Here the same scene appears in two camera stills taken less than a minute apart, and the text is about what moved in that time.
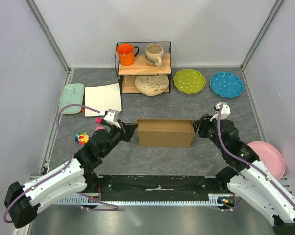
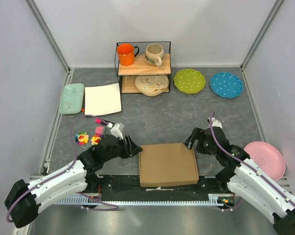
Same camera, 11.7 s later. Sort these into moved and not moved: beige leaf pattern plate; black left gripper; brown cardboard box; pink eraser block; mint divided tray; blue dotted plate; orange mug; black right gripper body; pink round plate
Moved: black right gripper body; brown cardboard box; black left gripper
Not moved: pink eraser block; pink round plate; orange mug; beige leaf pattern plate; mint divided tray; blue dotted plate
